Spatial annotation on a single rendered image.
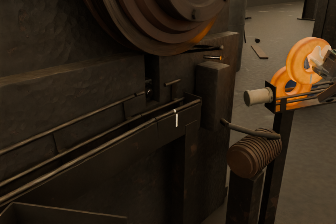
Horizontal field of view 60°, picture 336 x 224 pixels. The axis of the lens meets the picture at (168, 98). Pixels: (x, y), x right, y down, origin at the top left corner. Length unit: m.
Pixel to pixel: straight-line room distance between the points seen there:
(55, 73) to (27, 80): 0.07
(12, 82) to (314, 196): 1.56
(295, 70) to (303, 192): 0.95
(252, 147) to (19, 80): 0.76
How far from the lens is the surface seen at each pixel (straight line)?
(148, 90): 0.91
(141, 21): 0.68
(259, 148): 1.08
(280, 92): 1.14
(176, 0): 0.65
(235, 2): 3.49
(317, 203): 1.77
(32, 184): 0.67
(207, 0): 0.76
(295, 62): 1.00
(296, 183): 1.87
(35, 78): 0.70
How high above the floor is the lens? 1.07
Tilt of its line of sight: 22 degrees down
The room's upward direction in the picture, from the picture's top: straight up
